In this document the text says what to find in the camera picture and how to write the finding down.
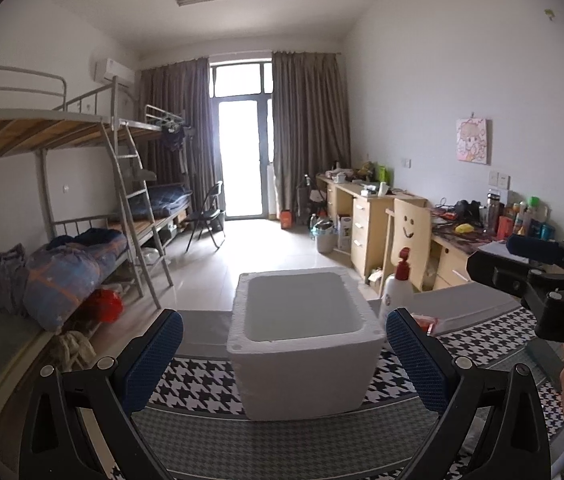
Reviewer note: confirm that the white waste bin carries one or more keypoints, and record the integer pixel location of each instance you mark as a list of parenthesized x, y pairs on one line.
[(325, 235)]

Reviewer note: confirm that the white papers on desk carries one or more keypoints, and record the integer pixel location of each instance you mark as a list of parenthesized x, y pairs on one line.
[(499, 249)]

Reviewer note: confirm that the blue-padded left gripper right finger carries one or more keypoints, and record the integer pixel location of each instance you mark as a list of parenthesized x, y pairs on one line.
[(513, 443)]

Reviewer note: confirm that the yellow banana toy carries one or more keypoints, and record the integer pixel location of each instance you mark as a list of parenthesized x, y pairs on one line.
[(464, 228)]

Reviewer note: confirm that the orange container on floor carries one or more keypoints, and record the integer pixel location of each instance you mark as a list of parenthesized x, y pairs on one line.
[(286, 219)]

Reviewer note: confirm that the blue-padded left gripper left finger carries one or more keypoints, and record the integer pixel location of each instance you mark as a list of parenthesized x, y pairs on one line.
[(56, 443)]

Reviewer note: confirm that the glass balcony door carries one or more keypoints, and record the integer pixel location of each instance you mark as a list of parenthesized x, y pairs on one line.
[(241, 96)]

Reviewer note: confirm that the houndstooth patterned table mat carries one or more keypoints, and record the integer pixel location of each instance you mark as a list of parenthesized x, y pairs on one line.
[(196, 425)]

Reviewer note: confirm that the blue plaid bedding bundle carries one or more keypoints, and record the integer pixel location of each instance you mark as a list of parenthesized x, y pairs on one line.
[(50, 284)]

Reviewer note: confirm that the red snack packet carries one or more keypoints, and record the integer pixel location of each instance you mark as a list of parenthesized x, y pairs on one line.
[(426, 323)]

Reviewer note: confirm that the brown curtain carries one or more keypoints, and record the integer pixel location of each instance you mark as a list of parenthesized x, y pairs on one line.
[(175, 98), (311, 131)]

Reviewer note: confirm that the black folding chair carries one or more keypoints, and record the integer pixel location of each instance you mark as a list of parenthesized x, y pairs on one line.
[(208, 216)]

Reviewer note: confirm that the white styrofoam box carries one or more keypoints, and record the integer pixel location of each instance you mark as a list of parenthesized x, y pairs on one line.
[(302, 343)]

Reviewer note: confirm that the smiley face wooden chair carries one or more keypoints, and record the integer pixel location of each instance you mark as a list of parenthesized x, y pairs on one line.
[(408, 225)]

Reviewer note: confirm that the white pump bottle red cap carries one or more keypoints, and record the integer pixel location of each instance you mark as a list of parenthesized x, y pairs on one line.
[(398, 290)]

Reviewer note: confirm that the left brown curtain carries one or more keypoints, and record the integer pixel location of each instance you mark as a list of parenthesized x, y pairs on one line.
[(175, 98)]

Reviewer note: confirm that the metal bunk bed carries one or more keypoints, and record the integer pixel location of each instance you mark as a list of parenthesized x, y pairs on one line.
[(68, 165)]

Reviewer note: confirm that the right brown curtain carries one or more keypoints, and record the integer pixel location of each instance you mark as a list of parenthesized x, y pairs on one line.
[(311, 131)]

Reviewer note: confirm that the red plastic bag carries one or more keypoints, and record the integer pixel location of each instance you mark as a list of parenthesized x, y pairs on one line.
[(103, 306)]

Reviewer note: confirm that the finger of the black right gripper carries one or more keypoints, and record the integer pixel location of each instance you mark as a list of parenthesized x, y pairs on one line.
[(535, 249), (497, 272)]

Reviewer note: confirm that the white wall air conditioner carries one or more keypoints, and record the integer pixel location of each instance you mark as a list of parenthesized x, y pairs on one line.
[(107, 69)]

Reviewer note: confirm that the cartoon wall picture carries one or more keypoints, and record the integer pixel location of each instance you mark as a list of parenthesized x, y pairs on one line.
[(472, 140)]

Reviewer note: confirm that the long wooden desk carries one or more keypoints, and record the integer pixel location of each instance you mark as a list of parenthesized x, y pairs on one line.
[(376, 227)]

